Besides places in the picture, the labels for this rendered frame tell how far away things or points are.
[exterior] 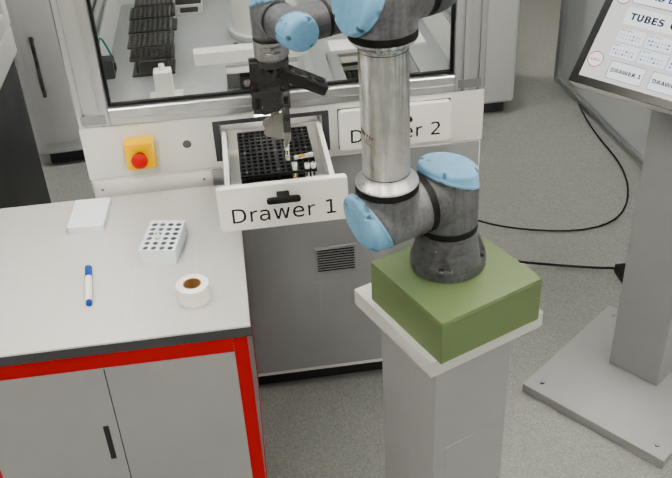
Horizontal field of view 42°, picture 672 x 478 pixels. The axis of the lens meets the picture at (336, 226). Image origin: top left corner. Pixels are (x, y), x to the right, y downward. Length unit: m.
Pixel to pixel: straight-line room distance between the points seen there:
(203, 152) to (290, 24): 0.63
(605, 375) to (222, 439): 1.26
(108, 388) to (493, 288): 0.82
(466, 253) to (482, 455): 0.56
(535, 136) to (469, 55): 1.91
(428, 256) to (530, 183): 2.07
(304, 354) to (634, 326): 0.97
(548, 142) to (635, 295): 1.56
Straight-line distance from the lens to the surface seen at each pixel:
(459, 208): 1.65
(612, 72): 2.30
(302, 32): 1.75
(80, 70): 2.19
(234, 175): 2.17
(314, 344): 2.65
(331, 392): 2.74
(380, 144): 1.51
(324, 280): 2.51
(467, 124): 2.33
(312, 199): 1.96
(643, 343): 2.73
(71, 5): 2.13
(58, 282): 2.04
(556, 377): 2.77
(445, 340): 1.66
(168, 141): 2.25
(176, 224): 2.09
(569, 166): 3.91
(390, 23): 1.40
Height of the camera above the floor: 1.90
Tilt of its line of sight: 33 degrees down
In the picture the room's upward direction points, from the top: 3 degrees counter-clockwise
